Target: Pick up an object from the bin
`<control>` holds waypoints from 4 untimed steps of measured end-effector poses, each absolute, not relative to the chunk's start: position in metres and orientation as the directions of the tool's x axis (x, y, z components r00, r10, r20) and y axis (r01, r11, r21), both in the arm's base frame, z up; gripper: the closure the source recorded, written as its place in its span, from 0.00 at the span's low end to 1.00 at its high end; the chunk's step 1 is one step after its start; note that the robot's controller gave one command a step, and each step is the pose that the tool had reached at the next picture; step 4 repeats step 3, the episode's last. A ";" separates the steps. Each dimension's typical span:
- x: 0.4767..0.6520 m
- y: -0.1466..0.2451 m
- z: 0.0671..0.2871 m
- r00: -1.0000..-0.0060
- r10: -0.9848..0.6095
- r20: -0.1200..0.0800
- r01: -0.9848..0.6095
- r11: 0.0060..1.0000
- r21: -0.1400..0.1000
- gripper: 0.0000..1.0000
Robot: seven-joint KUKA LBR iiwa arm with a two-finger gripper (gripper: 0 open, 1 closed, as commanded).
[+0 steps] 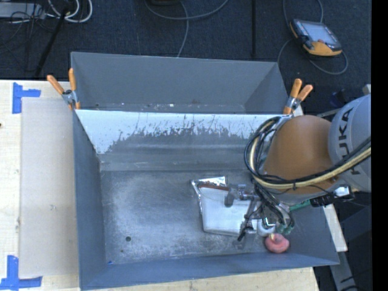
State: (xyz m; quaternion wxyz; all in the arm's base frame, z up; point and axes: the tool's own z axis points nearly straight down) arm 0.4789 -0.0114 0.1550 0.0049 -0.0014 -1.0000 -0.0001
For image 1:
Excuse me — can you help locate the pink toy fruit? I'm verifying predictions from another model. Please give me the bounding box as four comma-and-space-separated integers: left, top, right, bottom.
264, 233, 290, 255

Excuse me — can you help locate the silver foil packet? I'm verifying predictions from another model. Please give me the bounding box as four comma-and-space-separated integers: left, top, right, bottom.
190, 176, 259, 236

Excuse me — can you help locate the black cylinder on white bracket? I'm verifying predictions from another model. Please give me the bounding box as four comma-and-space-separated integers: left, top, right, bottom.
309, 186, 355, 208

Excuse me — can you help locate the pale wood flat board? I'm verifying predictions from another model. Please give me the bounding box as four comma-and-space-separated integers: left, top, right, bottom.
18, 96, 80, 280

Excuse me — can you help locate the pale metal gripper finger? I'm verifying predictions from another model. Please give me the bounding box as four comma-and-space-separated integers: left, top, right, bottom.
232, 219, 259, 252
224, 184, 260, 208

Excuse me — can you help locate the grey metal bin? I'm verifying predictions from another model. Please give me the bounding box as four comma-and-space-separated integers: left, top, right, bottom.
70, 52, 341, 291

